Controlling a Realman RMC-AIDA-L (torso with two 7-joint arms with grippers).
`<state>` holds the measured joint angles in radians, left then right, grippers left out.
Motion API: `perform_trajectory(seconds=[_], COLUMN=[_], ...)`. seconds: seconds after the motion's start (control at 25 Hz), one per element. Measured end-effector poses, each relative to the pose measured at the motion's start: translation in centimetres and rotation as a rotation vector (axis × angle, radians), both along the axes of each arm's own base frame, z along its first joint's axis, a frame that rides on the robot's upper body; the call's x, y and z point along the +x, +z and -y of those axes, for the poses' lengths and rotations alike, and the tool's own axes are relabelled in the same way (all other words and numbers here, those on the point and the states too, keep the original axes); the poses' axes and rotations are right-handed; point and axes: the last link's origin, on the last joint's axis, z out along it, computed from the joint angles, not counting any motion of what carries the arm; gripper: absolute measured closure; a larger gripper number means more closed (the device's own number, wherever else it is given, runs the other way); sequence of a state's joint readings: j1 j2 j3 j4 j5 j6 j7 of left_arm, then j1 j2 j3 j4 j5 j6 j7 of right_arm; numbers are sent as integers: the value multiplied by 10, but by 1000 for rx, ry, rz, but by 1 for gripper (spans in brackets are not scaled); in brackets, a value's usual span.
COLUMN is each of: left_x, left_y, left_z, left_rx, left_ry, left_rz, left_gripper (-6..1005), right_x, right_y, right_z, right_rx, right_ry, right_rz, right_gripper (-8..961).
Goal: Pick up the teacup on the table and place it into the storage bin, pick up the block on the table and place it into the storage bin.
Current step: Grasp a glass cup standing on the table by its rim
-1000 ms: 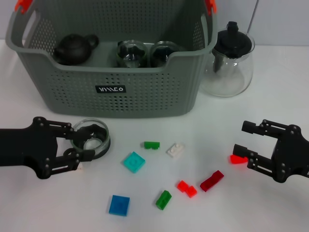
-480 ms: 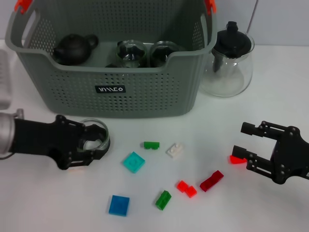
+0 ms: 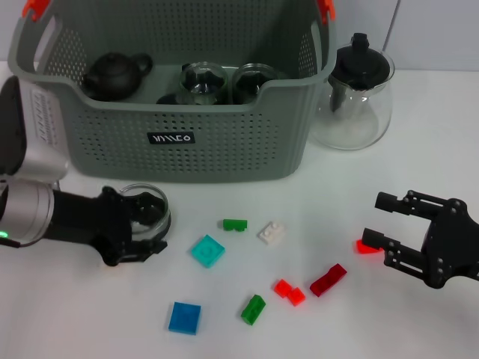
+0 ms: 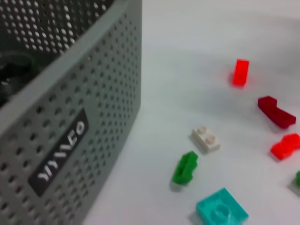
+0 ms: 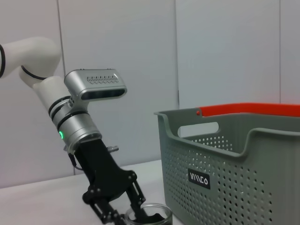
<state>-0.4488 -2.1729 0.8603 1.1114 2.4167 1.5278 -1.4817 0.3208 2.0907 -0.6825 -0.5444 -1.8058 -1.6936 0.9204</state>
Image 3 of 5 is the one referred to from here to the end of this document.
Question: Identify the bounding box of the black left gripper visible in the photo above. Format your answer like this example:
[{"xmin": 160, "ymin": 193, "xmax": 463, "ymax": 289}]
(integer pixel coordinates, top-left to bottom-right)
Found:
[{"xmin": 49, "ymin": 185, "xmax": 168, "ymax": 267}]

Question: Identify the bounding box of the blue square toy plate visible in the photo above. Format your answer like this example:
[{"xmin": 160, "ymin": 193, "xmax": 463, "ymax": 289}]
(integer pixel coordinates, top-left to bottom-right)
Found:
[{"xmin": 168, "ymin": 301, "xmax": 202, "ymax": 335}]

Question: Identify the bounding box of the grey perforated storage basket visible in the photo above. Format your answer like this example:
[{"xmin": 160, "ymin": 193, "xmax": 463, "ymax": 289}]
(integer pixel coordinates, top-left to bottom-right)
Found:
[{"xmin": 7, "ymin": 0, "xmax": 338, "ymax": 184}]

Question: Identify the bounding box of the teal square toy plate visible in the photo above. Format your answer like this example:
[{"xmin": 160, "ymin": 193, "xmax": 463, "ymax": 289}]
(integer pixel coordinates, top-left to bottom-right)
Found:
[{"xmin": 189, "ymin": 234, "xmax": 226, "ymax": 269}]

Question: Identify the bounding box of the glass carafe with black lid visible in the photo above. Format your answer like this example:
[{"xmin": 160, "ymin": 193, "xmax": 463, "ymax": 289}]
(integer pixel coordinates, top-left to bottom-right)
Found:
[{"xmin": 308, "ymin": 32, "xmax": 396, "ymax": 151}]

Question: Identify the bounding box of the green rectangular toy brick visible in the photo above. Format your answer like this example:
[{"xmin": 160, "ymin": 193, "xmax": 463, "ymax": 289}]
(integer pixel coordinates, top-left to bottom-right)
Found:
[{"xmin": 240, "ymin": 294, "xmax": 266, "ymax": 325}]

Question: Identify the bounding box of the green notched toy brick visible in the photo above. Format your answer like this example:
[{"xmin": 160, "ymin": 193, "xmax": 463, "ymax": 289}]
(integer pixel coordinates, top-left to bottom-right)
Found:
[{"xmin": 223, "ymin": 218, "xmax": 248, "ymax": 233}]

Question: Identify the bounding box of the left robot arm with camera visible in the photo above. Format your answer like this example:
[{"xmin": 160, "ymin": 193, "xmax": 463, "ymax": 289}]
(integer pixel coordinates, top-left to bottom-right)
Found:
[{"xmin": 0, "ymin": 74, "xmax": 70, "ymax": 184}]

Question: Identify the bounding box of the dark clay teapot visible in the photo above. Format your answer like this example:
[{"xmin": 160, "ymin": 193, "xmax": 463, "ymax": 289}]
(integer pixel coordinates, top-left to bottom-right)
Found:
[{"xmin": 82, "ymin": 52, "xmax": 153, "ymax": 102}]

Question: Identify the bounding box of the white two-stud toy plate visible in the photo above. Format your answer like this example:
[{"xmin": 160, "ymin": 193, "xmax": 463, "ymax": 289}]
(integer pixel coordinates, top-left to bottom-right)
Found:
[{"xmin": 257, "ymin": 221, "xmax": 285, "ymax": 246}]

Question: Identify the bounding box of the bright red toy brick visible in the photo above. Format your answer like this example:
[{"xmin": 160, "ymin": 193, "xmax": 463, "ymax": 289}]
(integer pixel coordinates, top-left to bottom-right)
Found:
[{"xmin": 353, "ymin": 239, "xmax": 382, "ymax": 255}]

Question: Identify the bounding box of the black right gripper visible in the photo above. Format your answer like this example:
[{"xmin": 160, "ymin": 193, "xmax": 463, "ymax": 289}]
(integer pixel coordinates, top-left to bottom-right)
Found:
[{"xmin": 361, "ymin": 189, "xmax": 479, "ymax": 289}]

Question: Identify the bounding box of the dark red long toy brick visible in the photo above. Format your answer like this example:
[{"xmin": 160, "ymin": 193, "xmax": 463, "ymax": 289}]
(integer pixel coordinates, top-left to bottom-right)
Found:
[{"xmin": 309, "ymin": 263, "xmax": 348, "ymax": 297}]

